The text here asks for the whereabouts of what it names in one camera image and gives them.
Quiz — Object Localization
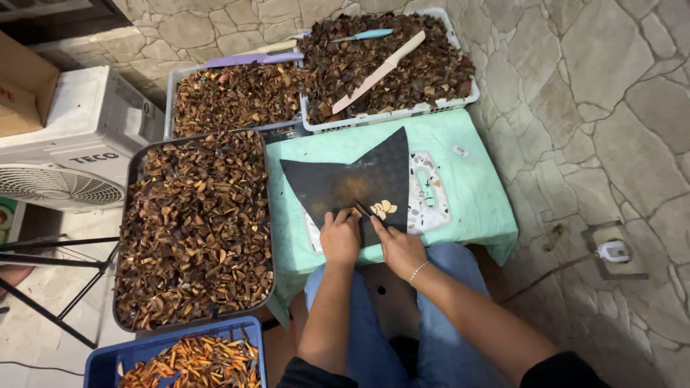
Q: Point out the blue plastic crate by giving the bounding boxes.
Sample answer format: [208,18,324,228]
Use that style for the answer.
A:
[83,316,268,388]

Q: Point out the heap of brown nut chips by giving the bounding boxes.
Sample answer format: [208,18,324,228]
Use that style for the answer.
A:
[115,131,275,331]

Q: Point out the dark metal tray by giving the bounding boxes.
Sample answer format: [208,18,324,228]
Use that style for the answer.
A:
[112,129,277,334]

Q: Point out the black rubber mat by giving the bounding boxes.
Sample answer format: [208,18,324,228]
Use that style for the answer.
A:
[280,126,410,249]

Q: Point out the person's black shirt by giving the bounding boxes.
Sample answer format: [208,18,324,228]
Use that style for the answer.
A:
[276,351,613,388]

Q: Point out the silver bead bracelet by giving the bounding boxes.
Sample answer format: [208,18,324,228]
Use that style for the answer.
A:
[408,261,431,286]

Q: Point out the floor outlet plate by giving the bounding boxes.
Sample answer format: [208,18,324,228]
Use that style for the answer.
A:
[580,219,650,281]

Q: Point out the blue knife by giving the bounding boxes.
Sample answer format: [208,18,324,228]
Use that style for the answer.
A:
[330,28,394,44]

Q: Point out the brown cardboard box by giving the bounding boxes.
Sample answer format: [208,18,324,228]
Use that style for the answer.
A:
[0,31,60,138]

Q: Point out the purple knife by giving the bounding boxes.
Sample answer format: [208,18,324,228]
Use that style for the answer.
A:
[204,52,305,69]

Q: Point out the brown plastic stool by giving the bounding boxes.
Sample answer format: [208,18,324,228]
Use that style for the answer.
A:
[353,261,428,343]

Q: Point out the pile of pale nut slices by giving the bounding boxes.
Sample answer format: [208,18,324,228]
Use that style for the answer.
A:
[369,199,399,221]

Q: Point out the thin black cable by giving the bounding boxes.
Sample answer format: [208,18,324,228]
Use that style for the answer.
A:
[0,360,86,377]

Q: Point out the white air conditioner unit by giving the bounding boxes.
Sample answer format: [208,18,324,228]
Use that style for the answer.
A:
[0,66,166,213]

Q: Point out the person's right hand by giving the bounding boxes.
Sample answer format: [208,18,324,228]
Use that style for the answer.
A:
[370,216,430,282]

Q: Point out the white terrazzo cutting board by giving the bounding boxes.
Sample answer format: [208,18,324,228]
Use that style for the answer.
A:
[303,151,452,254]

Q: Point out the heap of reddish brown chips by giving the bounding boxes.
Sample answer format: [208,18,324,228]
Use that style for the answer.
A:
[172,64,304,139]

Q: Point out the pink knife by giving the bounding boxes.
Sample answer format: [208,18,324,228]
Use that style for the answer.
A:
[331,31,427,115]

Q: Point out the brown power cable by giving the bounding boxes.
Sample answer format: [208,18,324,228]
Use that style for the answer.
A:
[498,253,599,306]

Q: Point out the person's left hand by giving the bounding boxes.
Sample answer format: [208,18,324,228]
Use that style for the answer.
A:
[319,209,362,267]

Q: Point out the mint green cloth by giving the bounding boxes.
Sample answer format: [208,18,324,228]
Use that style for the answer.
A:
[264,109,519,328]

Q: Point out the heap of orange strips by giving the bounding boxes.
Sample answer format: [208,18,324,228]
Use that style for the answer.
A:
[118,330,263,388]

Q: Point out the black metal stand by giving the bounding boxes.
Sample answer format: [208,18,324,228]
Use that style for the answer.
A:
[0,234,121,350]

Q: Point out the heap of dark brown husks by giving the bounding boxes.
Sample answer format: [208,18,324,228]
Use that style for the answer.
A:
[299,13,476,126]

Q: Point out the white plastic basket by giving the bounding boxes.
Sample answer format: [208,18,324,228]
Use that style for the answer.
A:
[298,7,480,135]

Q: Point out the grey plastic basket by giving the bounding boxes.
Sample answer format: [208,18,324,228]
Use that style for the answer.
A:
[164,59,306,142]

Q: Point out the person's blue jeans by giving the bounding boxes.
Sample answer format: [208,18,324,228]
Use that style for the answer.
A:
[303,242,514,388]

